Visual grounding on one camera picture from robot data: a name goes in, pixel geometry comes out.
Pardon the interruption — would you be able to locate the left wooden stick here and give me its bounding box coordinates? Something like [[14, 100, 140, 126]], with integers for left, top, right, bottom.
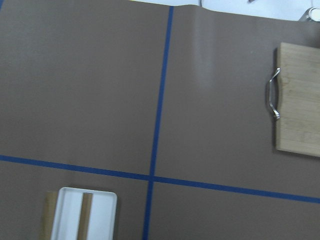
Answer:
[[76, 192, 93, 240]]

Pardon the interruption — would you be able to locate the bamboo cutting board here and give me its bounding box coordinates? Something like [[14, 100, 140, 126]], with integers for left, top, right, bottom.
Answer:
[[268, 42, 320, 157]]

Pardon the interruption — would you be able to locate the white rectangular tray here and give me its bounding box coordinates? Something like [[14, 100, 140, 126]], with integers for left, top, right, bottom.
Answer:
[[50, 187, 118, 240]]

